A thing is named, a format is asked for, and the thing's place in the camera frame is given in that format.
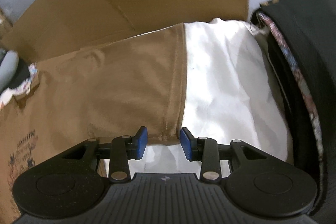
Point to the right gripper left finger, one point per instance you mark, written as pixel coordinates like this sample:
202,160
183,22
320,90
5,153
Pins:
123,149

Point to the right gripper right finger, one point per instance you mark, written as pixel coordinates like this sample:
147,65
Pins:
206,151

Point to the brown t-shirt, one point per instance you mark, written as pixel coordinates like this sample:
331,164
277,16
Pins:
100,92

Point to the cream bear print blanket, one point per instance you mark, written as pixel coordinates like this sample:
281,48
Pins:
232,92

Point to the black cloth under neck pillow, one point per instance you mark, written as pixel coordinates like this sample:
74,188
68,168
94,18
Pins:
21,75

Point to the pastel patterned cloth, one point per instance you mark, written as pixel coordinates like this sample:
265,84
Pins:
22,89

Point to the blue-grey neck pillow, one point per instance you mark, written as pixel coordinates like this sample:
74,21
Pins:
9,65

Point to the black folded garment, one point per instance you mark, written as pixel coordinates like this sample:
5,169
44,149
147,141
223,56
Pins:
301,49

